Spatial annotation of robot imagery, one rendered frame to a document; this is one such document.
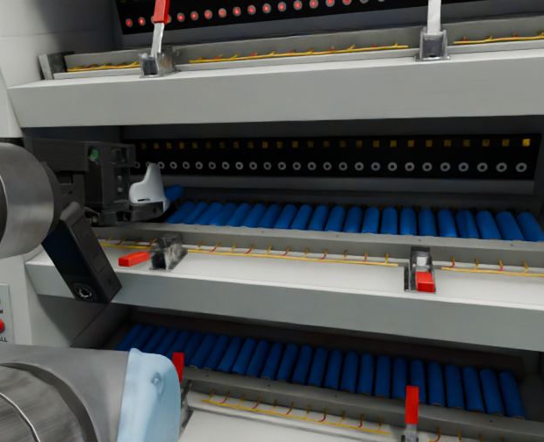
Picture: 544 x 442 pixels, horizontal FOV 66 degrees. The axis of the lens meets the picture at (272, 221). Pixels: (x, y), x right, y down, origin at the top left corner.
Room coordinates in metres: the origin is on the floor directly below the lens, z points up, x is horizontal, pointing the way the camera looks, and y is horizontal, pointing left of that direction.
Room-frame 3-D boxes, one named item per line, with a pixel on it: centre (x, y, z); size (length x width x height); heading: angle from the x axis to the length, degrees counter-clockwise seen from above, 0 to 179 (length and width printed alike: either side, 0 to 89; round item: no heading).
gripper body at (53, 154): (0.40, 0.19, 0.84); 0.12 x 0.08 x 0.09; 163
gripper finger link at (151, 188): (0.49, 0.14, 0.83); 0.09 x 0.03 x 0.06; 158
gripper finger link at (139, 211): (0.45, 0.15, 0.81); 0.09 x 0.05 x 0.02; 158
